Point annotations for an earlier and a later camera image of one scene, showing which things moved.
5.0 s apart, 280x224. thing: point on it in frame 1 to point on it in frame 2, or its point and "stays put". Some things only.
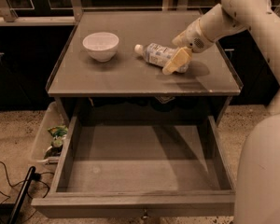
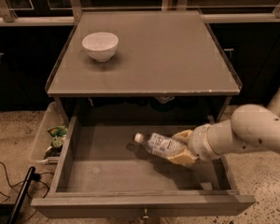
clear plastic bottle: [157, 55] to [160, 145]
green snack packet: [58, 133] stays put
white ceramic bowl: [101, 46] stays put
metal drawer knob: [146, 216] stays put
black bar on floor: [21, 197] stays put
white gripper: [194, 36] to [200, 143]
